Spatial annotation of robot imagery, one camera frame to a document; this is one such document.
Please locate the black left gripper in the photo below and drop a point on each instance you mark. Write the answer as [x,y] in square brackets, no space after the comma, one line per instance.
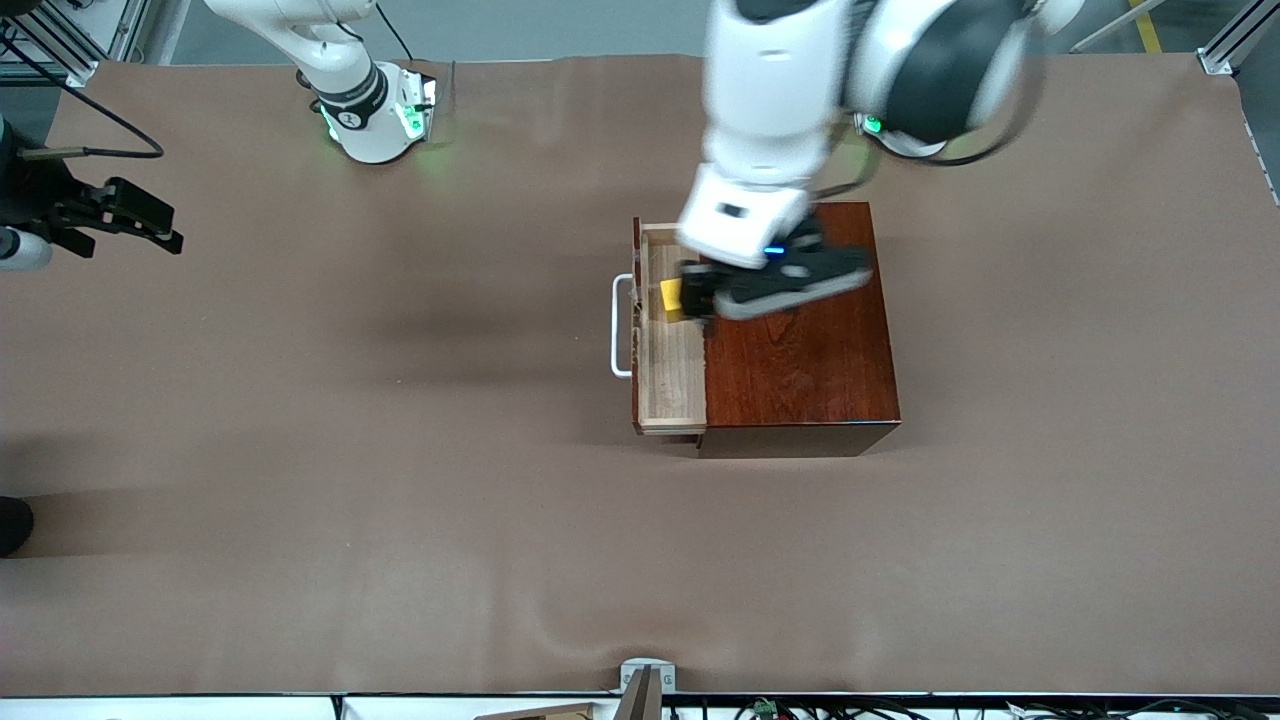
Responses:
[703,283]

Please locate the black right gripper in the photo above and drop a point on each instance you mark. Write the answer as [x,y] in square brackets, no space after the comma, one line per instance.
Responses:
[32,193]

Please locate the yellow block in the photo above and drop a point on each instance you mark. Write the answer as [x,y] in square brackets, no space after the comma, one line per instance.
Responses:
[670,297]

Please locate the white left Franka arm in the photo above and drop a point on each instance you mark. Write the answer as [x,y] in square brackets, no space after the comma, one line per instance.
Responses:
[770,100]

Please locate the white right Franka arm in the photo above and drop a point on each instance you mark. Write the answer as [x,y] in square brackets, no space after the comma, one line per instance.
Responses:
[350,110]

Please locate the dark brown wooden cabinet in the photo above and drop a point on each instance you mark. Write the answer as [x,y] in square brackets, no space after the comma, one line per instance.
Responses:
[800,380]

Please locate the brown table mat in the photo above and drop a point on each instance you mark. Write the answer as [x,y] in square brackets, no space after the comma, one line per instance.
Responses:
[300,500]

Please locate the black rounded object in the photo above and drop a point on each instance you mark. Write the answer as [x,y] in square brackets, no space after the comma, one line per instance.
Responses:
[12,525]

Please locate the green terminal connector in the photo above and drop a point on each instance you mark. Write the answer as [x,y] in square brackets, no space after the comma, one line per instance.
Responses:
[765,708]

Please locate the light wooden board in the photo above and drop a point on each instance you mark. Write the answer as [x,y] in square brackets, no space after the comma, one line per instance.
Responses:
[550,713]

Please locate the aluminium profile bar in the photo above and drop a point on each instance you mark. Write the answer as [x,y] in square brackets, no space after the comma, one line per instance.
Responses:
[1235,40]

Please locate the aluminium frame with struts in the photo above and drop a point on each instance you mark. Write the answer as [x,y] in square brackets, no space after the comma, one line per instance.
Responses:
[60,35]

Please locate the small grey metal bracket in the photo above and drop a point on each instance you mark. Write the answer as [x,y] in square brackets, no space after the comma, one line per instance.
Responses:
[647,668]

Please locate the dark grey post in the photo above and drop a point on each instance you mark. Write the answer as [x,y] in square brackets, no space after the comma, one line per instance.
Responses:
[640,702]

